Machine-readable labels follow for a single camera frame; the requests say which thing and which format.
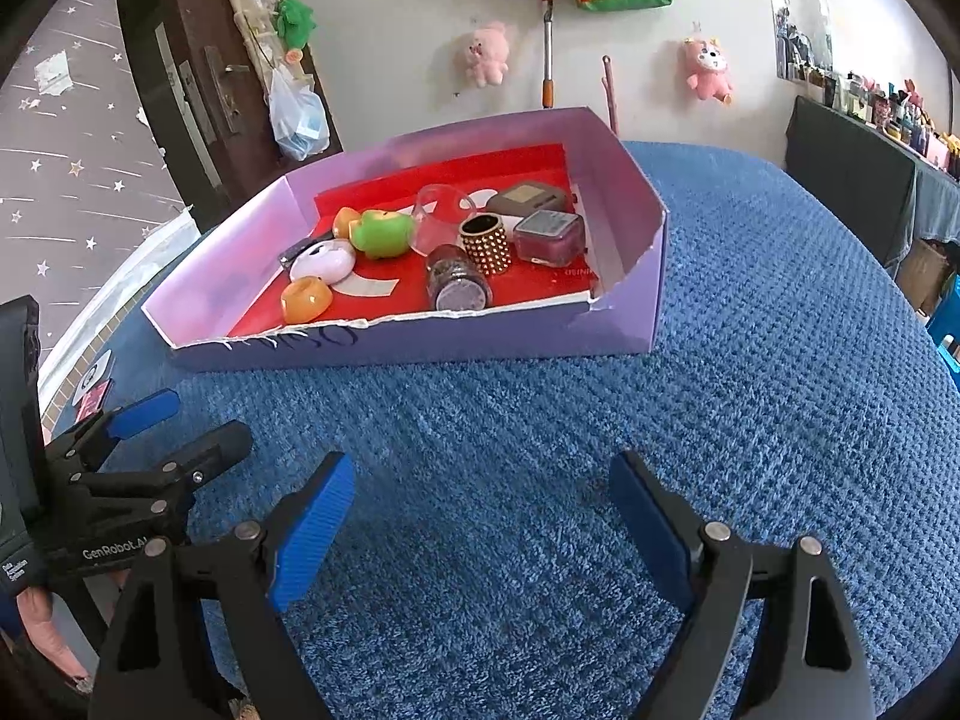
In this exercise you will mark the pink plastic stick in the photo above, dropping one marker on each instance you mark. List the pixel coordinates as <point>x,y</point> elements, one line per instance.
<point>609,94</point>

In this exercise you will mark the gold studded cylinder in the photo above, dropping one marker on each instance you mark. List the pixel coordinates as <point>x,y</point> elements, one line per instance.
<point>486,247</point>

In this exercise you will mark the square purple bottle grey cap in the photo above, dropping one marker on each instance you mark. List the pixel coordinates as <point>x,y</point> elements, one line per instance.
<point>547,240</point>

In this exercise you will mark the pink bear plush toy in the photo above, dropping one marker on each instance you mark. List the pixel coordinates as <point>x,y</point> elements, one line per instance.
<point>484,54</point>

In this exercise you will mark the grey star-print curtain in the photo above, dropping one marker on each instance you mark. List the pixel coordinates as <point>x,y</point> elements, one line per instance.
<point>75,150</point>

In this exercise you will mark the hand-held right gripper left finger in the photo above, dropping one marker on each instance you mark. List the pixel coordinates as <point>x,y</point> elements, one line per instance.
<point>315,532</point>

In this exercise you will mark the blue plastic crate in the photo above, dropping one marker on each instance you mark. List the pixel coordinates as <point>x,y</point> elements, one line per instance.
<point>946,345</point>

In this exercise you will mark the brown cardboard box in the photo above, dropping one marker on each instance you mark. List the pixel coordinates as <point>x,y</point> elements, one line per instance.
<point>922,274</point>

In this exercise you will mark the translucent plastic bag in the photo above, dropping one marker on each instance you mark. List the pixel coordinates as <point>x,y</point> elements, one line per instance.
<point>300,120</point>

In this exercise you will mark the green plush toy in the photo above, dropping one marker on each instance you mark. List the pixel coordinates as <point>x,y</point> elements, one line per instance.
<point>294,22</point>

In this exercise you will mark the taupe bottle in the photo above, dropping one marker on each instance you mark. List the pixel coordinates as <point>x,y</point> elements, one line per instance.
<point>529,199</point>

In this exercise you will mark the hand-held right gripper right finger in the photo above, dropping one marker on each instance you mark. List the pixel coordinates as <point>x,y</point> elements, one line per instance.
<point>649,532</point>

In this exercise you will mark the green yellow squishy toy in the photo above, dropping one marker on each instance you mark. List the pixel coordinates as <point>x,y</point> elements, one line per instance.
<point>386,234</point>

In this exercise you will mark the wall mirror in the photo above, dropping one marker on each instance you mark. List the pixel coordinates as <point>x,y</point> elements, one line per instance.
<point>795,7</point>

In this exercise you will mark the purple cardboard box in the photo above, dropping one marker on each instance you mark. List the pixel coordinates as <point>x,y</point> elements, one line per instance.
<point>450,349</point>

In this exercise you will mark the pale pink round case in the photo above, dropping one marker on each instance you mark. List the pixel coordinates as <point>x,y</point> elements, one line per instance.
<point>322,262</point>

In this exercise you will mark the blue textured blanket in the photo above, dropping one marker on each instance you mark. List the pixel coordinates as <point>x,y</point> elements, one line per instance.
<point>600,405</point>

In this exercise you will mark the dark brown door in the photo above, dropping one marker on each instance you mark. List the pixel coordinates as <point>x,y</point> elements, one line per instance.
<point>180,90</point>

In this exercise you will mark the blue tablecloth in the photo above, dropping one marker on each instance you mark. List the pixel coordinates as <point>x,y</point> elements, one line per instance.
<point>937,202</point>

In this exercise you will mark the pink white card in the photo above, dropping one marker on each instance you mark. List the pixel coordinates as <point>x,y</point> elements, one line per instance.
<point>94,386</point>

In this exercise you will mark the person's left hand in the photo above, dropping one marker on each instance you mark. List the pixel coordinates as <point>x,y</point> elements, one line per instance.
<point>49,630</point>

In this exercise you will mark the clear plastic cup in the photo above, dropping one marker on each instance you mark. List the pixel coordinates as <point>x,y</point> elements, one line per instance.
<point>439,217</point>

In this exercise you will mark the black desk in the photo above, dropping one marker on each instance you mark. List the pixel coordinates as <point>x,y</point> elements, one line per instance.
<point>847,180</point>

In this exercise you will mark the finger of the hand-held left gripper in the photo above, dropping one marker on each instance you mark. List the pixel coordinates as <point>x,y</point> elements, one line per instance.
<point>210,450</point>
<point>142,412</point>

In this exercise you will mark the dark glitter jar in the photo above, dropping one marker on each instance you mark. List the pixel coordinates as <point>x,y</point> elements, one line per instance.
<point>457,281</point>

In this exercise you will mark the pink plush toy white face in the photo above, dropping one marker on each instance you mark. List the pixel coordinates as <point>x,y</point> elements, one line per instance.
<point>706,67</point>

